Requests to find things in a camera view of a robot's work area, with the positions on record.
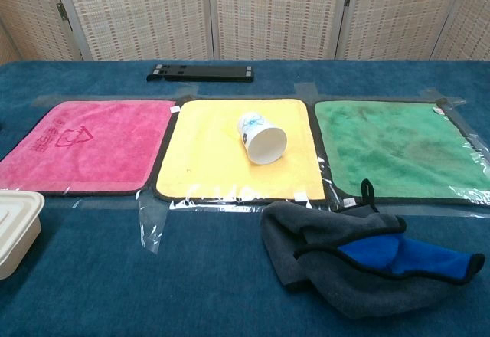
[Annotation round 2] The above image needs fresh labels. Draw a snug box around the black flat bracket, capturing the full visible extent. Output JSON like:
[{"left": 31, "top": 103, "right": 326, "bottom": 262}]
[{"left": 145, "top": 64, "right": 255, "bottom": 83}]

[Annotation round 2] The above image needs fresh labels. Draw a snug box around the white paper cup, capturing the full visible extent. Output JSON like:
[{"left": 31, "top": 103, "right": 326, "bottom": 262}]
[{"left": 237, "top": 111, "right": 288, "bottom": 165}]

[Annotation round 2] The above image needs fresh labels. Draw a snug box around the pink towel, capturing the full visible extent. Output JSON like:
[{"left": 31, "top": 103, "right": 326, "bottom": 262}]
[{"left": 0, "top": 100, "right": 177, "bottom": 197}]

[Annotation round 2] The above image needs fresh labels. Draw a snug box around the beige lunch box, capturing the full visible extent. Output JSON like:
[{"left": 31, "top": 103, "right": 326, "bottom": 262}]
[{"left": 0, "top": 189, "right": 46, "bottom": 280}]

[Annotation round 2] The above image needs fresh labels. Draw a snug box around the yellow towel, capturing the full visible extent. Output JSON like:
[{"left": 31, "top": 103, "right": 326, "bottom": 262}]
[{"left": 155, "top": 98, "right": 328, "bottom": 203}]

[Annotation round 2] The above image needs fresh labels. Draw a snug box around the grey and blue cloth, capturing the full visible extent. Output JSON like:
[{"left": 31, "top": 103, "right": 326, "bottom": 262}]
[{"left": 260, "top": 178, "right": 486, "bottom": 319}]

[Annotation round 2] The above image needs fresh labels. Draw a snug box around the green towel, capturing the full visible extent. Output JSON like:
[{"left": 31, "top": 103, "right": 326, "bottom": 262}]
[{"left": 313, "top": 100, "right": 490, "bottom": 204}]

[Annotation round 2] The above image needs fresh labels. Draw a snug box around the folding woven screen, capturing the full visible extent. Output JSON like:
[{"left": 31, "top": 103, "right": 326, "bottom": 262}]
[{"left": 0, "top": 0, "right": 490, "bottom": 62}]

